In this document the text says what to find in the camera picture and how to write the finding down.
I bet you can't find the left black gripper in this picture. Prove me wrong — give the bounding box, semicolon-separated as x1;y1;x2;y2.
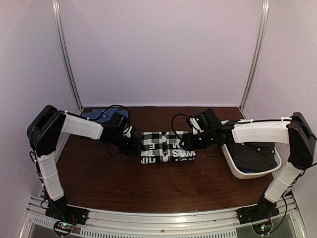
111;131;146;156

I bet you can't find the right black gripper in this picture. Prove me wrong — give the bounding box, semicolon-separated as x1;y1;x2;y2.
180;129;215;151

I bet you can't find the blue shirt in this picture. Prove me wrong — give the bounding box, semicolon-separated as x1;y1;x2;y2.
82;108;130;123

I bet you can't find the black white checked shirt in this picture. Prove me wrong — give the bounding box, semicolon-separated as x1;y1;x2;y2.
141;131;196;165

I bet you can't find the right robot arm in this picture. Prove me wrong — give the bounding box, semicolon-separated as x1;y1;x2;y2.
180;109;317;219

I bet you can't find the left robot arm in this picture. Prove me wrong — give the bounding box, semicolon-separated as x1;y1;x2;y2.
27;105;145;220

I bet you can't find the white plastic basket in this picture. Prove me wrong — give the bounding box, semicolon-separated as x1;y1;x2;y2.
220;119;289;179

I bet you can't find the dark striped shirt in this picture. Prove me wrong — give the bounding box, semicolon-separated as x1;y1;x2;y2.
228;142;277;173

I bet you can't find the right small circuit board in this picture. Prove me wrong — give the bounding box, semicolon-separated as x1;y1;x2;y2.
252;221;272;236

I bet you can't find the small circuit board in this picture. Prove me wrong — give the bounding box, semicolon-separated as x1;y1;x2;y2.
53;221;74;236
252;221;272;236

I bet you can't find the left small circuit board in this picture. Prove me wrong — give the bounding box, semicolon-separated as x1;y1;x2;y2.
53;221;74;236

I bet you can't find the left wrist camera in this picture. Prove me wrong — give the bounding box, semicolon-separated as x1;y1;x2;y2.
123;125;136;138

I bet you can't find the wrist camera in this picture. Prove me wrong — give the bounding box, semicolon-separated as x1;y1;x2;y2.
123;125;136;138
189;117;203;135

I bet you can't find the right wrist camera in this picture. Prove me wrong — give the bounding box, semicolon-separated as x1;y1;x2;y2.
189;117;203;135

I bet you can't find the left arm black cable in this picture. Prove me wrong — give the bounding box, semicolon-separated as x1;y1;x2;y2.
96;104;131;124

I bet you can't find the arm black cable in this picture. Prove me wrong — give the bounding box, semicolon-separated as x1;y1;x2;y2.
96;104;131;124
171;113;190;144

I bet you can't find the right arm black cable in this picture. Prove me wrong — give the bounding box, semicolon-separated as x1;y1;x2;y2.
171;113;190;144

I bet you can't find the right aluminium frame post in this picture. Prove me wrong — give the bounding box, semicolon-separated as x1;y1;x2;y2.
239;0;270;110

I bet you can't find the aluminium frame post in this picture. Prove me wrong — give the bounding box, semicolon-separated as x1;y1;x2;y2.
52;0;83;111
239;0;270;110

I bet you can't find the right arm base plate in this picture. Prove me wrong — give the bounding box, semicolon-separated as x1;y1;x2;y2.
236;204;279;224

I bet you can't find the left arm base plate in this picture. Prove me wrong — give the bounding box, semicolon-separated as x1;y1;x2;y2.
45;205;88;225

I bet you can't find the front aluminium rail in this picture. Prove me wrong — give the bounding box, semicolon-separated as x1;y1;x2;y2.
17;195;309;238

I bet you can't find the left aluminium frame post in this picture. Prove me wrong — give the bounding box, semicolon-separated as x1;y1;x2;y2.
52;0;83;111

